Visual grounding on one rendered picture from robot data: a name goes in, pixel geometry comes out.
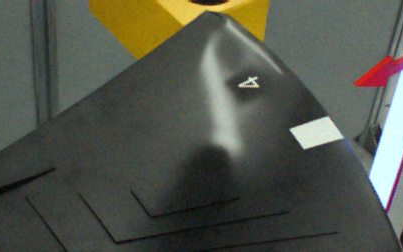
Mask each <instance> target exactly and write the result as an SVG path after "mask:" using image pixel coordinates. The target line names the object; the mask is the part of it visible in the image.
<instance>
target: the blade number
mask: <svg viewBox="0 0 403 252"><path fill-rule="evenodd" d="M224 83H225V85H227V86H228V88H230V89H231V91H233V92H234V93H235V94H236V95H237V96H238V97H239V99H240V100H241V101H242V102H245V101H247V100H248V99H252V98H254V97H255V96H259V95H260V94H262V93H266V92H267V91H271V90H272V89H275V87H274V86H273V85H272V83H271V82H269V80H268V79H266V77H265V76H263V74H262V73H260V71H259V70H257V68H256V67H251V68H250V69H248V70H245V71H244V72H242V73H239V74H238V75H237V76H234V77H232V78H231V79H228V80H226V81H225V82H224Z"/></svg>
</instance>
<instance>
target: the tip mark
mask: <svg viewBox="0 0 403 252"><path fill-rule="evenodd" d="M289 130H290V131H292V134H294V136H295V137H296V139H297V140H298V142H299V143H301V146H302V147H303V148H304V149H307V148H310V147H313V146H317V145H320V144H322V143H327V142H330V141H333V140H338V139H342V138H344V137H342V134H341V133H340V132H339V130H338V129H337V128H336V126H335V125H334V124H333V122H332V120H330V117H324V118H321V119H319V120H315V121H313V122H310V123H306V124H304V125H301V126H297V127H295V128H291V129H289Z"/></svg>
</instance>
